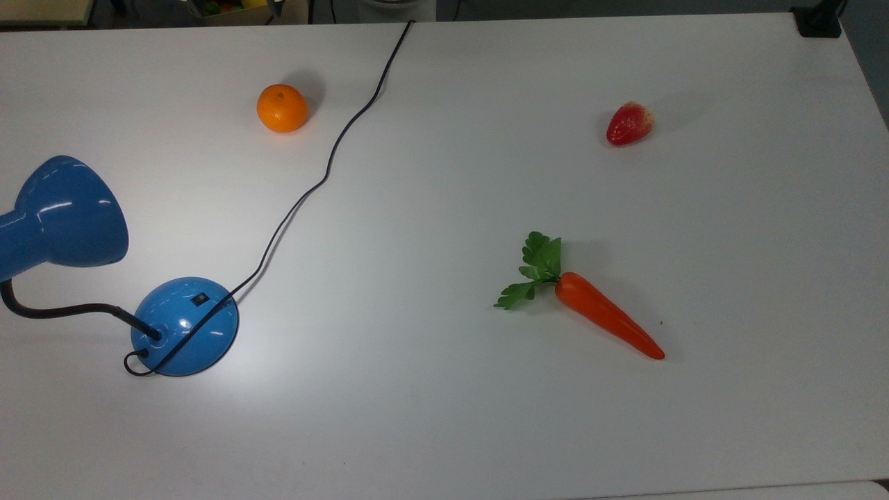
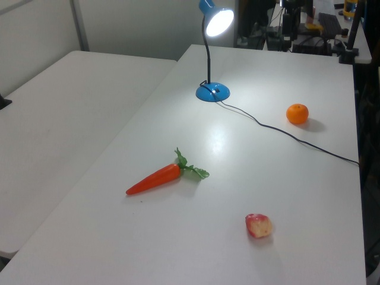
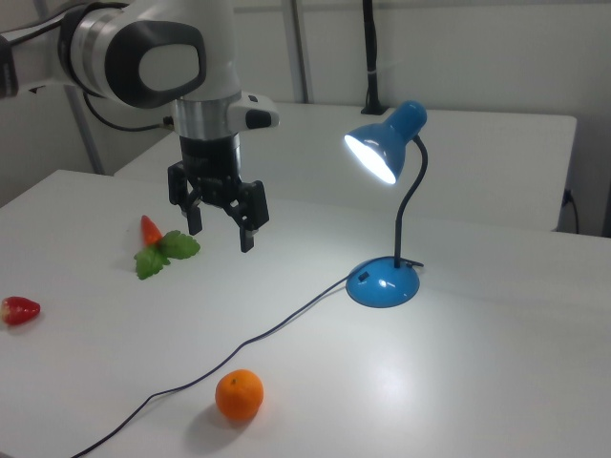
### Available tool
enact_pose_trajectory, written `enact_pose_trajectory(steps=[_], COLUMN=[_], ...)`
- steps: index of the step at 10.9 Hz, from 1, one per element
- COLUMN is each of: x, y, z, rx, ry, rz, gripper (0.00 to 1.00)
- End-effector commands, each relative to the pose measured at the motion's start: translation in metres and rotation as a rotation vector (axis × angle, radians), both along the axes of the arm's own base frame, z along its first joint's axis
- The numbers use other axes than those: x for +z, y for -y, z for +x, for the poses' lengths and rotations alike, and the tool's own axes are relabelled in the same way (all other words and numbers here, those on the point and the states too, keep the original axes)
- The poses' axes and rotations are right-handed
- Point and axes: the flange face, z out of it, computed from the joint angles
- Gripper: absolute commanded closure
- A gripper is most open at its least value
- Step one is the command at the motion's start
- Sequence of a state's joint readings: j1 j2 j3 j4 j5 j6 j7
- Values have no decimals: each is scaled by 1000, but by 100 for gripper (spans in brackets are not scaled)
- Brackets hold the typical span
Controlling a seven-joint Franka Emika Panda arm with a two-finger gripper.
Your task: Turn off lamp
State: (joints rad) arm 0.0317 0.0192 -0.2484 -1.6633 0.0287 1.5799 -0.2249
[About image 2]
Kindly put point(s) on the blue desk lamp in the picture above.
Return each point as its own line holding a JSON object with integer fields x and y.
{"x": 212, "y": 92}

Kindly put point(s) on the orange toy carrot green leaves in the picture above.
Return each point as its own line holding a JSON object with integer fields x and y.
{"x": 157, "y": 178}

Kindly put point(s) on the bitten red apple piece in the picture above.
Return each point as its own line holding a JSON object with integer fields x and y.
{"x": 259, "y": 226}

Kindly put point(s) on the orange mandarin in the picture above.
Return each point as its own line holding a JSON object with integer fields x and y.
{"x": 297, "y": 114}

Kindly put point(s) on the black keyboard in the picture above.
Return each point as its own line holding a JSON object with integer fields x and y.
{"x": 330, "y": 24}

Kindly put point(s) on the black clamp foot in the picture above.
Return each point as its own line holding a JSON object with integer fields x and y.
{"x": 4, "y": 102}

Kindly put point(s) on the black pole with table clamp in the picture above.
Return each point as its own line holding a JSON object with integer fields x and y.
{"x": 352, "y": 35}

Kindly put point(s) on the yellow and blue container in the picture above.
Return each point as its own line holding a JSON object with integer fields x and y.
{"x": 349, "y": 8}

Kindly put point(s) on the grey partition post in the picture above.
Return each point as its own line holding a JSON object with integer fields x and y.
{"x": 79, "y": 25}

